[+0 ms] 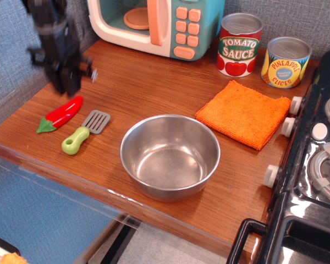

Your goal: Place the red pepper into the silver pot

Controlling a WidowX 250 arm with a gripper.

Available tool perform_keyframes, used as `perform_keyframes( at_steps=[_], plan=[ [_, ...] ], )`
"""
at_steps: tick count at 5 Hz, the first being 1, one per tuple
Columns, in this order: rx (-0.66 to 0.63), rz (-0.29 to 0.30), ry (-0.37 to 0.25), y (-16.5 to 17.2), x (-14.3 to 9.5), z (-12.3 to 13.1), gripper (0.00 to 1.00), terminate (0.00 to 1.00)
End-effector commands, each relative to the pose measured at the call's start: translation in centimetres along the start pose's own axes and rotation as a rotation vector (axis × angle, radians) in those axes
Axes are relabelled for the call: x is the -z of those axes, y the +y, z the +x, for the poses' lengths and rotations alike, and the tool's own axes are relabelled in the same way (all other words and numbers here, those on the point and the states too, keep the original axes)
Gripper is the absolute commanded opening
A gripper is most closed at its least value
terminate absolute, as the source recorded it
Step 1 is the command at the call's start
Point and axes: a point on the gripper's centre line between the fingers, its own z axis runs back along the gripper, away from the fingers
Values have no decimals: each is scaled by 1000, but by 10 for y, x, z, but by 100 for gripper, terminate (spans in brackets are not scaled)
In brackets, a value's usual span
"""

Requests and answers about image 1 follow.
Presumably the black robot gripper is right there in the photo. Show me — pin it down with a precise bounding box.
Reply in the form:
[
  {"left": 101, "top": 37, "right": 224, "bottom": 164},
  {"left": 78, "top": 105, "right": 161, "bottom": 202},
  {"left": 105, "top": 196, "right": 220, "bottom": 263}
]
[{"left": 28, "top": 20, "right": 97, "bottom": 97}]

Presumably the red toy chili pepper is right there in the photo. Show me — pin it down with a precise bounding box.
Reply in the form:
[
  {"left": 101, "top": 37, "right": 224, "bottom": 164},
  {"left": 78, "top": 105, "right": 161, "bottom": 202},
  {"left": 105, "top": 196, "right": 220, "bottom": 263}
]
[{"left": 36, "top": 96, "right": 83, "bottom": 134}]

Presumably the green handled grey toy spatula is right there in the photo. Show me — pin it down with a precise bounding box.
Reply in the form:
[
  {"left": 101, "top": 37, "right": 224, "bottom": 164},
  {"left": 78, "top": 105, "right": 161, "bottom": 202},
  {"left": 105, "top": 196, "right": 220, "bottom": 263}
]
[{"left": 61, "top": 109, "right": 111, "bottom": 155}]

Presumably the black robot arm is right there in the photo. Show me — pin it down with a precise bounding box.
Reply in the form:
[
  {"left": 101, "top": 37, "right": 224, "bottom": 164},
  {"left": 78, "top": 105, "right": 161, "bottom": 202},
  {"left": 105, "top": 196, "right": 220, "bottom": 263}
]
[{"left": 23, "top": 1, "right": 97, "bottom": 97}]

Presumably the silver metal pot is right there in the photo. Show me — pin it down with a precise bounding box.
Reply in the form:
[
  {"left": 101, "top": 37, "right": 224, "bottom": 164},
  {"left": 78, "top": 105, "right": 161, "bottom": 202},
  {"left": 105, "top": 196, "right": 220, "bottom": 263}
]
[{"left": 120, "top": 114, "right": 221, "bottom": 202}]

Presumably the toy microwave oven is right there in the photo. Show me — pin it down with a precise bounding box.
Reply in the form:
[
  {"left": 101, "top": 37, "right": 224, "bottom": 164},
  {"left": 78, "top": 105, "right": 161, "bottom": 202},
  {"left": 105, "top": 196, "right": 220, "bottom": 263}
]
[{"left": 87, "top": 0, "right": 225, "bottom": 61}]

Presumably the clear acrylic barrier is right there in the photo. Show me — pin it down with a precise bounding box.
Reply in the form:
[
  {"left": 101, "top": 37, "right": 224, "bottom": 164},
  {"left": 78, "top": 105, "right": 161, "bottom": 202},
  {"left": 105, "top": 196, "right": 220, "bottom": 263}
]
[{"left": 0, "top": 149, "right": 228, "bottom": 263}]

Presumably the tomato sauce can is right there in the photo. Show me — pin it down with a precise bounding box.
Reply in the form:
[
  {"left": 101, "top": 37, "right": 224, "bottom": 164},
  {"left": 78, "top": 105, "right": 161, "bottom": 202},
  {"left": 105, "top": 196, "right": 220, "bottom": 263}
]
[{"left": 217, "top": 13, "right": 263, "bottom": 78}]

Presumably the orange fuzzy object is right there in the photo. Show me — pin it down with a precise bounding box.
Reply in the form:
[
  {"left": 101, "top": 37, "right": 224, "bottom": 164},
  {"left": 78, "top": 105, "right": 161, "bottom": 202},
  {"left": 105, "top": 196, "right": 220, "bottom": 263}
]
[{"left": 0, "top": 252, "right": 28, "bottom": 264}]

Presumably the orange folded cloth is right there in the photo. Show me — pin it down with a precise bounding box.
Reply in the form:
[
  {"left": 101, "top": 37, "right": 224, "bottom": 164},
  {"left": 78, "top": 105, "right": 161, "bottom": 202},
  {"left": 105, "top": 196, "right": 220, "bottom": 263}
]
[{"left": 195, "top": 80, "right": 291, "bottom": 151}]

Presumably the pineapple slices can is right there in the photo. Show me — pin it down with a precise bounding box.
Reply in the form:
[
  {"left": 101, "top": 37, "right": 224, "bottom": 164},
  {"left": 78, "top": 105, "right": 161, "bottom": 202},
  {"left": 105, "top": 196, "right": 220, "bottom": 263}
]
[{"left": 261, "top": 36, "right": 312, "bottom": 89}]

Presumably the white stove knob middle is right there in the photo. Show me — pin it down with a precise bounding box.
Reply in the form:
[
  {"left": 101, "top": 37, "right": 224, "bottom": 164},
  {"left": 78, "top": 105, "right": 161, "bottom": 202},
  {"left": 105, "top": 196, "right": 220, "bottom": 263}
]
[{"left": 281, "top": 117, "right": 295, "bottom": 138}]

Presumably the white stove knob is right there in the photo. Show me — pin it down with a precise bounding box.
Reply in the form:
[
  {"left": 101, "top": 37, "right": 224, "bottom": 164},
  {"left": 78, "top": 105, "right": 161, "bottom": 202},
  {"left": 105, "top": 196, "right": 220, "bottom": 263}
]
[
  {"left": 281, "top": 117, "right": 295, "bottom": 138},
  {"left": 289, "top": 96, "right": 303, "bottom": 116},
  {"left": 263, "top": 164, "right": 279, "bottom": 188}
]

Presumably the white stove knob lower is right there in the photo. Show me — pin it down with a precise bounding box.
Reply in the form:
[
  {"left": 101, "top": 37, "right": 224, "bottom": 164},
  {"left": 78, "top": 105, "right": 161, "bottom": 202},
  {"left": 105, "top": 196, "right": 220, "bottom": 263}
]
[{"left": 263, "top": 164, "right": 279, "bottom": 188}]

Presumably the white stove knob upper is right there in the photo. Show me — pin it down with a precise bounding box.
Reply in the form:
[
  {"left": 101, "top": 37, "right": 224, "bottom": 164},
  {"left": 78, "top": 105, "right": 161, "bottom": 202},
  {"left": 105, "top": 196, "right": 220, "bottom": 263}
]
[{"left": 289, "top": 96, "right": 303, "bottom": 116}]

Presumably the black toy stove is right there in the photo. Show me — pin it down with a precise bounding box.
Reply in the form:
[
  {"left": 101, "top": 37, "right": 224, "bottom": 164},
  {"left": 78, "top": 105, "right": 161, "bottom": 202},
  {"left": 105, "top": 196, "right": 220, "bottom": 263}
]
[{"left": 227, "top": 50, "right": 330, "bottom": 263}]

